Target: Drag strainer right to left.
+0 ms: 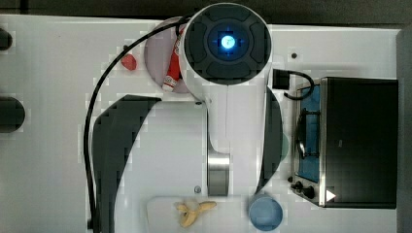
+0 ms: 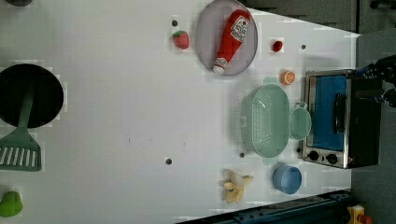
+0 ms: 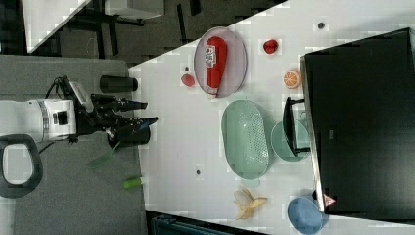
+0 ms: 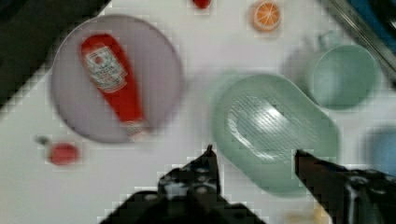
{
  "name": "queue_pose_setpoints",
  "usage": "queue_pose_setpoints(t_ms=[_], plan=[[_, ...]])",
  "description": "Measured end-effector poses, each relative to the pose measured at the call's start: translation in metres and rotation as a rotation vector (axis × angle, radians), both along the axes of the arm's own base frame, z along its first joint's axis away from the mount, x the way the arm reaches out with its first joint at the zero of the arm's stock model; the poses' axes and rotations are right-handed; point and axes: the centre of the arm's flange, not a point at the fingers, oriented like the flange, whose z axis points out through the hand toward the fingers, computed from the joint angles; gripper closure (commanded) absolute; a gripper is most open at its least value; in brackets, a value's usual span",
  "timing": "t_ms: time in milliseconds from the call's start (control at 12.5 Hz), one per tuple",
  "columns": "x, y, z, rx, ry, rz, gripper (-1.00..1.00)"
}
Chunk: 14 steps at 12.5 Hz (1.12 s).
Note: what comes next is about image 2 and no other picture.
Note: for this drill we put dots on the mint green plastic strainer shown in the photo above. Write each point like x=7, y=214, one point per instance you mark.
x=264, y=121

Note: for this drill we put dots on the red plush strawberry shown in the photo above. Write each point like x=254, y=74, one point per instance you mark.
x=181, y=39

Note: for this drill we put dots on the peeled plush banana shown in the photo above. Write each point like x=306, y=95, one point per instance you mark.
x=233, y=186

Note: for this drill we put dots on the grey round plate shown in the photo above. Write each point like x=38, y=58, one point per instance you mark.
x=209, y=29

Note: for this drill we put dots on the red plush ketchup bottle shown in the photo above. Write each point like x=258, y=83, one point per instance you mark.
x=233, y=35

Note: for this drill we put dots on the small mint green cup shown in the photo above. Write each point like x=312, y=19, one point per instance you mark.
x=300, y=122

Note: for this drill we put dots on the small red toy fruit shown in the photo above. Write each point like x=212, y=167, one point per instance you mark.
x=277, y=46

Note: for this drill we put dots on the blue plastic bowl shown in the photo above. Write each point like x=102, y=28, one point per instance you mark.
x=287, y=179

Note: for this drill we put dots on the silver black toaster oven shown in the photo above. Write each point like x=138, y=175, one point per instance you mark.
x=345, y=128

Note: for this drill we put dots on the black frying pan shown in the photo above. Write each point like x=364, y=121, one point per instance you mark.
x=48, y=94

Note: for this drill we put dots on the green slotted spatula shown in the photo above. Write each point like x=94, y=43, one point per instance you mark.
x=19, y=150

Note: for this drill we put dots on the yellow red toy object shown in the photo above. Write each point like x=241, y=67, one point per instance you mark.
x=358, y=216

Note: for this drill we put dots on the green toy pear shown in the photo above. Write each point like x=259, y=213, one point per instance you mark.
x=10, y=204

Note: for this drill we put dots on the dark round object top corner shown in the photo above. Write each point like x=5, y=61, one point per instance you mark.
x=19, y=3

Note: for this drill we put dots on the blue metal frame rail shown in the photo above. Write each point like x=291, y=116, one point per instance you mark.
x=327, y=208

